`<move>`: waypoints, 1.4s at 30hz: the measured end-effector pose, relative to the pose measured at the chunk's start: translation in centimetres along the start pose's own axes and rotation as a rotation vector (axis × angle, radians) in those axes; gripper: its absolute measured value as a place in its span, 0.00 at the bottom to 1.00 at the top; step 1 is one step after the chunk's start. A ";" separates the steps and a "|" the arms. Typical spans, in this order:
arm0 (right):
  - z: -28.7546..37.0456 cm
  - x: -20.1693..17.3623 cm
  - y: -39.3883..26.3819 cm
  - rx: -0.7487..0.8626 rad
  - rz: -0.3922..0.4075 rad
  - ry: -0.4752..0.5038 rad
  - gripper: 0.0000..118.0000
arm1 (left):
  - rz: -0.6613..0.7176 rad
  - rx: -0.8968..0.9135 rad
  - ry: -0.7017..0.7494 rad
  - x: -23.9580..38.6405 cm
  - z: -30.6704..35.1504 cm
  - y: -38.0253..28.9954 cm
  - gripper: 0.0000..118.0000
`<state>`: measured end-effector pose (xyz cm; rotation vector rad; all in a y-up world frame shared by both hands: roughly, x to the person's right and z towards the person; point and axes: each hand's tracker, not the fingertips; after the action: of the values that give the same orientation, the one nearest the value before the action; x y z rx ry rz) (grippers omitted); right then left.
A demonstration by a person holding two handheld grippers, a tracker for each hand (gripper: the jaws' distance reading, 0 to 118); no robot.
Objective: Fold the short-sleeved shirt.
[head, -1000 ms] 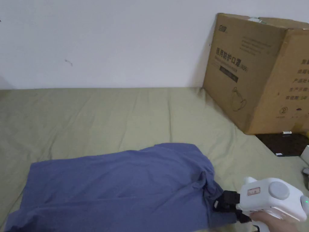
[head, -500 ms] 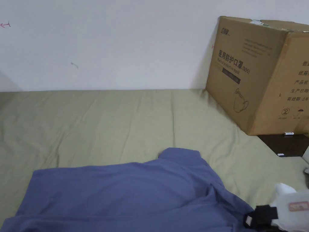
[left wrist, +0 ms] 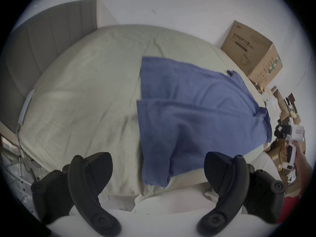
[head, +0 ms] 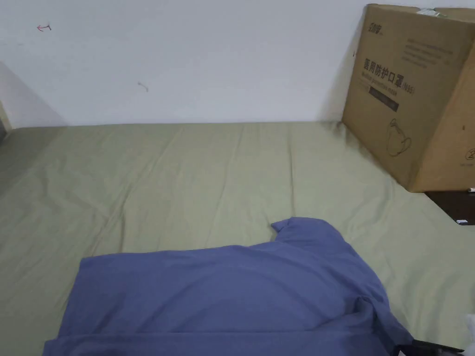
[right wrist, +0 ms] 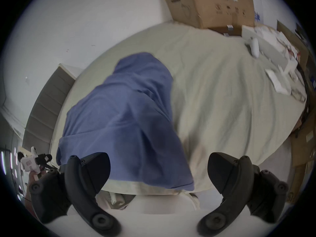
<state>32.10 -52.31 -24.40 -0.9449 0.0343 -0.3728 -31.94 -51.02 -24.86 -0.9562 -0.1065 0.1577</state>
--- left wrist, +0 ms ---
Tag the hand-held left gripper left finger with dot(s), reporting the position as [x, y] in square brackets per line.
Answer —
[84, 181]

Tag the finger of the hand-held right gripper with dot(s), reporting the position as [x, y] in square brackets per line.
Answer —
[278, 131]

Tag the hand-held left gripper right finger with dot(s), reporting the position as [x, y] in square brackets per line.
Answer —
[229, 181]

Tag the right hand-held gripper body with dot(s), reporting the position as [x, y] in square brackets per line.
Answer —
[296, 132]

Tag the person's right forearm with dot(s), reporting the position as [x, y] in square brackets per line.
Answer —
[305, 174]

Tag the person's right hand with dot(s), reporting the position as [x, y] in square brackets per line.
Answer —
[297, 150]

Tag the pile of small cartons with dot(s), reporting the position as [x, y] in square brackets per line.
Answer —
[281, 107]

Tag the person's body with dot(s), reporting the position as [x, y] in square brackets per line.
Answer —
[288, 206]

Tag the large brown cardboard carton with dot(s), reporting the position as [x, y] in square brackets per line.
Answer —
[254, 55]

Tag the dark blue shirt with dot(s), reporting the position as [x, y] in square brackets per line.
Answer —
[187, 112]

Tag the bed with beige sheet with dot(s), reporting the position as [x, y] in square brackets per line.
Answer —
[81, 95]

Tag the grey padded headboard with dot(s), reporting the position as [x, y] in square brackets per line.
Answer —
[32, 55]

